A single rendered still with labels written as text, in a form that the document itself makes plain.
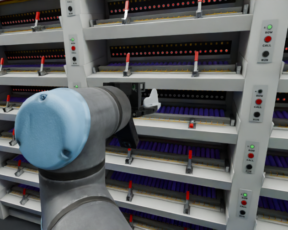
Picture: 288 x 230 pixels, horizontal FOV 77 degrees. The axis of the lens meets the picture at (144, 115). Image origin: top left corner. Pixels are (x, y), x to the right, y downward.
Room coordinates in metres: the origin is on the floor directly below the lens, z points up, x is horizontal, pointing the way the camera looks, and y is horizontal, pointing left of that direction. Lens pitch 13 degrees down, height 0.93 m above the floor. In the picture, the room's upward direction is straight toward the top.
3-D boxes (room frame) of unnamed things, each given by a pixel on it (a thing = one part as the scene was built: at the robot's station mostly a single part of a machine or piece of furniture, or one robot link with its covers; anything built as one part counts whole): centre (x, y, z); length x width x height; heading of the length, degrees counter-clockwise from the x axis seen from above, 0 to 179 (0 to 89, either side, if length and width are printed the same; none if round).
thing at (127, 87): (0.41, 0.05, 0.87); 0.12 x 0.08 x 0.09; 163
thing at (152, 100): (0.49, -0.03, 0.86); 0.09 x 0.03 x 0.06; 138
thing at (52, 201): (0.23, 0.10, 0.75); 0.12 x 0.09 x 0.12; 31
